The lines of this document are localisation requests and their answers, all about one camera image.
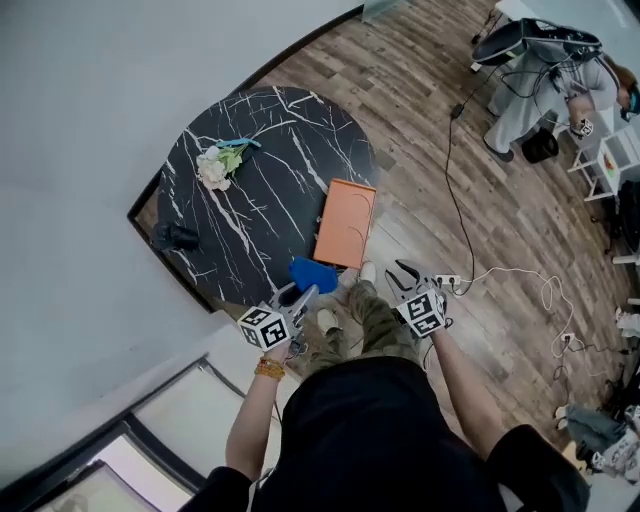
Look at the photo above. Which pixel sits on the person's right white shoe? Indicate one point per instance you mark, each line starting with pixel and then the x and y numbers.
pixel 368 271

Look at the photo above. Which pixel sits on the person's left white shoe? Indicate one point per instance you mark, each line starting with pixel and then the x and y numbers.
pixel 327 321

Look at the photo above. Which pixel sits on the person's black shirt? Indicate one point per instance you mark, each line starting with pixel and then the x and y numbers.
pixel 375 450

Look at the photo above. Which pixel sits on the black round bin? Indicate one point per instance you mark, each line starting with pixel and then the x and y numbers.
pixel 541 146

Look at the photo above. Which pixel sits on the black framed window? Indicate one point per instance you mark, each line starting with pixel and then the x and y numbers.
pixel 100 475

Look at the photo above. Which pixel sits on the small white socket block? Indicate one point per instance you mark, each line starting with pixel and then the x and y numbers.
pixel 567 337

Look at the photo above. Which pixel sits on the blue cloth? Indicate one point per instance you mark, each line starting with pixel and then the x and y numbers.
pixel 312 275

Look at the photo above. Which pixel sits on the person's right forearm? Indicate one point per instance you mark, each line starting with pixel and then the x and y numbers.
pixel 465 395

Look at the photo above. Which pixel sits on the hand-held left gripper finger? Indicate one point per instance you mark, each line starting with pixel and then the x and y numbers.
pixel 307 300
pixel 282 296

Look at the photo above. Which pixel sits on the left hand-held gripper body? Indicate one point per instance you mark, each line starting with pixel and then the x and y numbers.
pixel 265 327

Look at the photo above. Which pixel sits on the person's white shoe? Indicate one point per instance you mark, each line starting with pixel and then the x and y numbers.
pixel 327 321
pixel 368 271

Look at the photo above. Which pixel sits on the black shaker bottle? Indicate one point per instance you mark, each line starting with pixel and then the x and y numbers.
pixel 175 236

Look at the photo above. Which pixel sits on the white flower bouquet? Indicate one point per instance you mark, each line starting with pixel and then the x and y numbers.
pixel 215 170

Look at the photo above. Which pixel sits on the white shelf unit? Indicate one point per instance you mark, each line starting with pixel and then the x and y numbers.
pixel 615 165

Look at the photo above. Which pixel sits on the black fabric chair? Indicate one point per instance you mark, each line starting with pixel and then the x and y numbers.
pixel 630 215

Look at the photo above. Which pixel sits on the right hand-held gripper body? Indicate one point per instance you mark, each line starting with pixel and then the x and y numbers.
pixel 422 312

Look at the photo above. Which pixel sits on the person's left forearm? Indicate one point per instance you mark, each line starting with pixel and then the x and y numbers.
pixel 250 430

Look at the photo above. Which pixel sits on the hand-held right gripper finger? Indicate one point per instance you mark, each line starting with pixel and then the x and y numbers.
pixel 424 279
pixel 397 292

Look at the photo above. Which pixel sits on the white power strip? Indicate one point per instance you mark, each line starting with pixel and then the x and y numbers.
pixel 446 280

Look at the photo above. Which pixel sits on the orange plastic box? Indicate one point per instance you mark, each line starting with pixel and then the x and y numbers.
pixel 345 225

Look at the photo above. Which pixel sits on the person's camouflage trousers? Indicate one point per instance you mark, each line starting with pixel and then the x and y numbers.
pixel 375 320

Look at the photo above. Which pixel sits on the black shell chair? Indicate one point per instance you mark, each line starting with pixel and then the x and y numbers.
pixel 500 45

